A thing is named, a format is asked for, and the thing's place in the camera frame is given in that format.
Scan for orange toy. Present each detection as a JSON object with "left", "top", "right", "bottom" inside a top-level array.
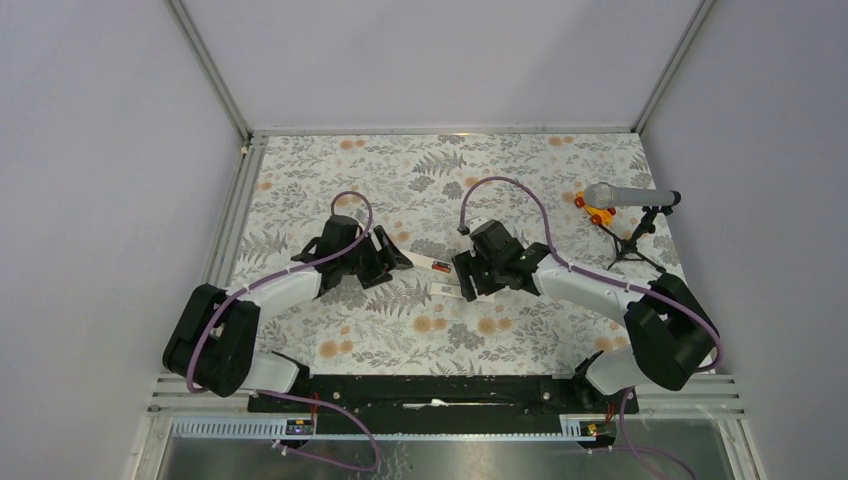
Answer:
[{"left": 574, "top": 191, "right": 617, "bottom": 227}]

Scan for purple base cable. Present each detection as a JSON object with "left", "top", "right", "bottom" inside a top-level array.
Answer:
[
  {"left": 589, "top": 387, "right": 697, "bottom": 480},
  {"left": 254, "top": 389, "right": 384, "bottom": 474}
]

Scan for white remote battery cover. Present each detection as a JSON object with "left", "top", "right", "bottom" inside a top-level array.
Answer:
[{"left": 429, "top": 282, "right": 496, "bottom": 303}]

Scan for red orange battery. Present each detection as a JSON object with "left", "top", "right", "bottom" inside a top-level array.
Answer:
[{"left": 431, "top": 261, "right": 452, "bottom": 273}]

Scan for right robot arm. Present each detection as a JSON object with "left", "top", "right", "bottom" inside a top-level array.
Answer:
[{"left": 452, "top": 220, "right": 720, "bottom": 412}]

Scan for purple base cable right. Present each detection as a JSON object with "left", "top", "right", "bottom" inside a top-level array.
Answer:
[{"left": 589, "top": 387, "right": 697, "bottom": 480}]

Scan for grey microphone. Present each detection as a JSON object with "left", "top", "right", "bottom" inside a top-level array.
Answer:
[{"left": 583, "top": 182, "right": 682, "bottom": 209}]

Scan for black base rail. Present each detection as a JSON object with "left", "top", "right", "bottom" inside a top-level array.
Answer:
[{"left": 248, "top": 375, "right": 639, "bottom": 435}]

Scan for floral table mat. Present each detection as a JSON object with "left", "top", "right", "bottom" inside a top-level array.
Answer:
[{"left": 232, "top": 134, "right": 682, "bottom": 375}]

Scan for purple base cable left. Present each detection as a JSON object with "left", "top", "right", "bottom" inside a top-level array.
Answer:
[{"left": 254, "top": 389, "right": 384, "bottom": 474}]

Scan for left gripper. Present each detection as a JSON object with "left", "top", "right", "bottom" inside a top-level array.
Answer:
[{"left": 340, "top": 226, "right": 412, "bottom": 289}]

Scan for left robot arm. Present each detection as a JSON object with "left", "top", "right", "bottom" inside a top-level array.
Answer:
[{"left": 162, "top": 215, "right": 414, "bottom": 411}]

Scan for white remote control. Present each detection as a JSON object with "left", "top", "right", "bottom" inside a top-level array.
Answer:
[{"left": 401, "top": 250, "right": 453, "bottom": 275}]

